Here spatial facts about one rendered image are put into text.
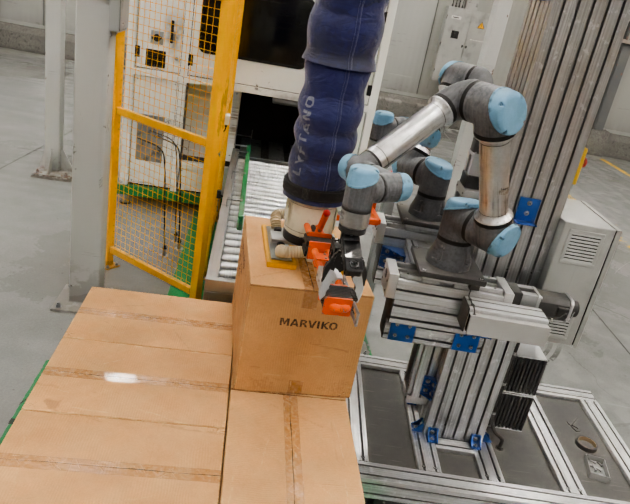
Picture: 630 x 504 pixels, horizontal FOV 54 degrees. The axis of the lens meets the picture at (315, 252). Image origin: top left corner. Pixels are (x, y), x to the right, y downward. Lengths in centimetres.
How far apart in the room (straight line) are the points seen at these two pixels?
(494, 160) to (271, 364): 95
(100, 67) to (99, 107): 19
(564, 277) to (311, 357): 95
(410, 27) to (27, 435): 1014
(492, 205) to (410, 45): 954
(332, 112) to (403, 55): 941
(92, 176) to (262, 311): 163
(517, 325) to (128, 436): 123
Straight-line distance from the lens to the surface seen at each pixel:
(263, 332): 199
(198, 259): 346
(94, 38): 320
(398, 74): 1137
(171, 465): 184
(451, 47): 1119
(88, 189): 337
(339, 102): 197
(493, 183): 186
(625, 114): 1259
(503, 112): 172
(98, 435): 193
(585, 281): 240
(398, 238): 256
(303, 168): 202
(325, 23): 194
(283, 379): 210
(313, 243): 188
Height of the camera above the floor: 179
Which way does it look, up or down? 22 degrees down
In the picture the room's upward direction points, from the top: 11 degrees clockwise
